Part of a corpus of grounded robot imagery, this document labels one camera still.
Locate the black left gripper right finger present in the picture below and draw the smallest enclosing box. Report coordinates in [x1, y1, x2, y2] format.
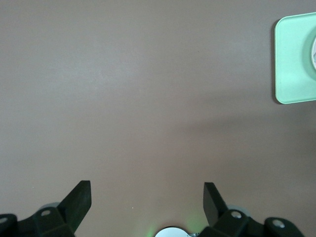
[197, 182, 305, 237]

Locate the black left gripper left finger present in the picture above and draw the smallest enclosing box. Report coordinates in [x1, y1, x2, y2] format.
[0, 180, 92, 237]

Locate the light green rectangular tray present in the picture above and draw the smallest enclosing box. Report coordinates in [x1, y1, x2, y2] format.
[274, 11, 316, 105]

